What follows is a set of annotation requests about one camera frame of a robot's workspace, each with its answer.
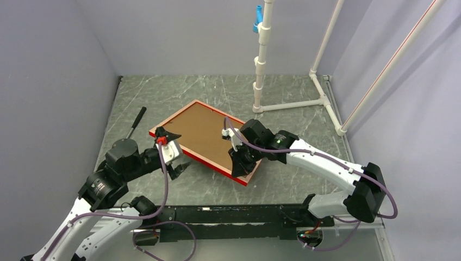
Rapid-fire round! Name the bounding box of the white pole with red stripe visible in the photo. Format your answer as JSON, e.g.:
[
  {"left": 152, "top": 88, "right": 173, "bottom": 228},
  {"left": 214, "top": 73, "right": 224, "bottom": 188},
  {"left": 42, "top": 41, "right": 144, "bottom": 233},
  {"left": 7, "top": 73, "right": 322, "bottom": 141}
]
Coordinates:
[{"left": 337, "top": 0, "right": 445, "bottom": 136}]

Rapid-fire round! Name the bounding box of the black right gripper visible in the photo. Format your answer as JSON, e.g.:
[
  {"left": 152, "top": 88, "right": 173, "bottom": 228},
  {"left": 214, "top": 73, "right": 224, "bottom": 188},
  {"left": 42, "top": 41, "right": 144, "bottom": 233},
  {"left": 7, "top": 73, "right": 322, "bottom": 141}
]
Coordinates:
[{"left": 228, "top": 141, "right": 265, "bottom": 177}]

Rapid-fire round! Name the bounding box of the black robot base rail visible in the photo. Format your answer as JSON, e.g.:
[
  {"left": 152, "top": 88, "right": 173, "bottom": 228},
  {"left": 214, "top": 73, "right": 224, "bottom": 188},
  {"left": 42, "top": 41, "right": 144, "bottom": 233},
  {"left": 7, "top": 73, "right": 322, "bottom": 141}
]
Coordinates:
[{"left": 140, "top": 203, "right": 334, "bottom": 243}]

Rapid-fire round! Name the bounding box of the brown cardboard backing board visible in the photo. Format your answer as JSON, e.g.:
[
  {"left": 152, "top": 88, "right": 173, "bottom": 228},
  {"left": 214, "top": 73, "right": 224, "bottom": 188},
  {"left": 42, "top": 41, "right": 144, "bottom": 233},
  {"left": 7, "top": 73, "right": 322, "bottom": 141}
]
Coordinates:
[{"left": 157, "top": 102, "right": 249, "bottom": 172}]

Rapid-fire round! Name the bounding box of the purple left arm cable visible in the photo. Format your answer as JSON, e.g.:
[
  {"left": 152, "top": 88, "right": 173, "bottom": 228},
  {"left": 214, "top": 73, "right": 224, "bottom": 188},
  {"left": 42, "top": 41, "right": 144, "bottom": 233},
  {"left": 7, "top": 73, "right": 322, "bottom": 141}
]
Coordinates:
[{"left": 39, "top": 144, "right": 197, "bottom": 261}]

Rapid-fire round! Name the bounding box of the red picture frame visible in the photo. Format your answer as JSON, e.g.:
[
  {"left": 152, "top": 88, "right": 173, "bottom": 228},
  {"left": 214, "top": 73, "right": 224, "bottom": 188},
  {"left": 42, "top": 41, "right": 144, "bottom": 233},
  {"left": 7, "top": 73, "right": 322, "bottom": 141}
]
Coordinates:
[{"left": 148, "top": 99, "right": 263, "bottom": 187}]

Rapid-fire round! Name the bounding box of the white PVC pipe stand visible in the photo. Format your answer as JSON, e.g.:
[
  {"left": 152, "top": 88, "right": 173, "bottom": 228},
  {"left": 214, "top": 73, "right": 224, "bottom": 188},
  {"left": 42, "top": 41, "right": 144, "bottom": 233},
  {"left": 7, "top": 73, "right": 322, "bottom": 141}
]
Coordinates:
[{"left": 251, "top": 1, "right": 347, "bottom": 133}]

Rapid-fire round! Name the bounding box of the blue pipe fitting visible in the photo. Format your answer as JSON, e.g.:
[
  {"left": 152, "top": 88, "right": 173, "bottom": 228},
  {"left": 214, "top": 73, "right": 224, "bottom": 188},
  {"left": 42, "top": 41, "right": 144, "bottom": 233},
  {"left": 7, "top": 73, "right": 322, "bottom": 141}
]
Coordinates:
[{"left": 253, "top": 5, "right": 263, "bottom": 34}]

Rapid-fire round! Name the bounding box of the black handled hammer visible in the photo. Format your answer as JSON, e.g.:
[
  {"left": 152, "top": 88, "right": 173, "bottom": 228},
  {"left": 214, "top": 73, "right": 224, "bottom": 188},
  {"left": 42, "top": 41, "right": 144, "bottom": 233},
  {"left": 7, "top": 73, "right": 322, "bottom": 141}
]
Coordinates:
[{"left": 126, "top": 107, "right": 147, "bottom": 139}]

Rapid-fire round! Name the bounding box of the aluminium extrusion frame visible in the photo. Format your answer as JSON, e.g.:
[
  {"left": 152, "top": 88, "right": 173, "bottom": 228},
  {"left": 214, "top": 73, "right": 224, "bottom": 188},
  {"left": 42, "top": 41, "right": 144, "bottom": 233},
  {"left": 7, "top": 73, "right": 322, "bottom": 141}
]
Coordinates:
[{"left": 57, "top": 77, "right": 395, "bottom": 261}]

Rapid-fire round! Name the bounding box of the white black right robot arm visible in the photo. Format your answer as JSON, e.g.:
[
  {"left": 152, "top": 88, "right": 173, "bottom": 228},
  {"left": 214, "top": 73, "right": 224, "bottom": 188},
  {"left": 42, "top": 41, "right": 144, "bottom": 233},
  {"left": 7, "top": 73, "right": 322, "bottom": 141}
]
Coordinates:
[{"left": 222, "top": 117, "right": 387, "bottom": 226}]

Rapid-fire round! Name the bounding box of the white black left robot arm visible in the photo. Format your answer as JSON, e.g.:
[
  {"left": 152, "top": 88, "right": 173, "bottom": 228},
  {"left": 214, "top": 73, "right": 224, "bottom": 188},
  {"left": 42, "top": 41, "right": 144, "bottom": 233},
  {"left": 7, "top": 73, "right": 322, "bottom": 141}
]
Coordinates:
[{"left": 22, "top": 127, "right": 187, "bottom": 260}]

